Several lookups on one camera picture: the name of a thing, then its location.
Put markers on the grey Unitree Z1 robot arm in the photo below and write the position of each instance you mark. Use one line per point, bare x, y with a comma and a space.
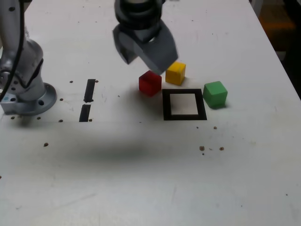
26, 70

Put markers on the green cube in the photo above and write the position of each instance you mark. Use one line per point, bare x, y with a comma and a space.
214, 95

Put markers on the red cube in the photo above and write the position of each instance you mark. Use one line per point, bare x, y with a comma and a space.
150, 83

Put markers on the black tape strip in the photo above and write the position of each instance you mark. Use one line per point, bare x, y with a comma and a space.
89, 90

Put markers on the black tape square outline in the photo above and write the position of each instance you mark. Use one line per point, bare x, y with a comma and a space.
167, 106

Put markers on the yellow cube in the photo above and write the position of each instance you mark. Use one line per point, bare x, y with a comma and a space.
175, 75

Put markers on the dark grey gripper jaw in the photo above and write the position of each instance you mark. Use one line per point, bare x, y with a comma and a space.
124, 44

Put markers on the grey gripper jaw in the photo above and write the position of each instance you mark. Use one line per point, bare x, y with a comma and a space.
160, 56

